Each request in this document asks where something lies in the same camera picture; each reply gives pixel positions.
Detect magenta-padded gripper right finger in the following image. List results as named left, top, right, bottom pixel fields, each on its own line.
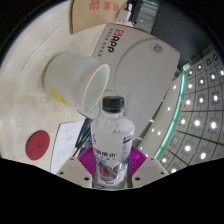
left=127, top=145, right=170, bottom=189

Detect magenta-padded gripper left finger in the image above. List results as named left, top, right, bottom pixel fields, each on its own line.
left=55, top=145, right=98, bottom=188

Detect clear plastic water bottle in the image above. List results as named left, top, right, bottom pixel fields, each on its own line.
left=90, top=95, right=137, bottom=188

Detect black desk phone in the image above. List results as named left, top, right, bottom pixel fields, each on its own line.
left=74, top=117, right=93, bottom=158

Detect white printed paper sheet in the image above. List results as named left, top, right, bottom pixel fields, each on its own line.
left=50, top=119, right=86, bottom=175

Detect flat round red coaster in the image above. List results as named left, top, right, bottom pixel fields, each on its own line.
left=25, top=129, right=52, bottom=162

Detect round ceiling lights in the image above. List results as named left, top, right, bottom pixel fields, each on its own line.
left=139, top=49, right=224, bottom=175

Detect white copy paper carton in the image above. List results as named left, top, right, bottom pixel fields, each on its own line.
left=91, top=22, right=181, bottom=138

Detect white mug with yellow print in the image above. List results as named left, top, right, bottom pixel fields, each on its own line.
left=42, top=51, right=111, bottom=116

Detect black power adapter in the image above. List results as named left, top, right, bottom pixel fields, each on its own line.
left=127, top=0, right=161, bottom=26

